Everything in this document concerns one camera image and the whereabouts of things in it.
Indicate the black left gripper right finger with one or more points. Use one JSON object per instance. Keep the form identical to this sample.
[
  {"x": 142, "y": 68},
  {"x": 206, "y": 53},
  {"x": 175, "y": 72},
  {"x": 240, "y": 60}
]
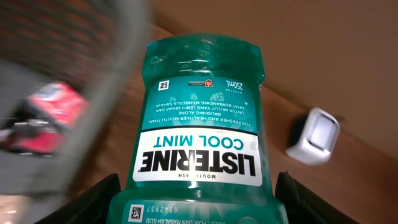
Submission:
[{"x": 304, "y": 206}]

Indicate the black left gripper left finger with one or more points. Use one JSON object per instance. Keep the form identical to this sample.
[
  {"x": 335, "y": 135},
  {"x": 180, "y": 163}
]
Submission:
[{"x": 91, "y": 207}]

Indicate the teal Listerine mouthwash bottle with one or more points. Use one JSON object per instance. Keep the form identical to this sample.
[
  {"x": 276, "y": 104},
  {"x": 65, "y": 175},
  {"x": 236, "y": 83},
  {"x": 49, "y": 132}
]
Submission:
[{"x": 200, "y": 154}]

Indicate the grey plastic shopping basket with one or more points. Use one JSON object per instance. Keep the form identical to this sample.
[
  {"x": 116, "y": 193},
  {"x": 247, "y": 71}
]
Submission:
[{"x": 64, "y": 64}]

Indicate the white barcode scanner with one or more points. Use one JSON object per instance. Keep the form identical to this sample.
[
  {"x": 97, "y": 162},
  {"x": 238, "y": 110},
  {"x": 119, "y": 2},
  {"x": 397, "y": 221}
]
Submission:
[{"x": 313, "y": 137}]

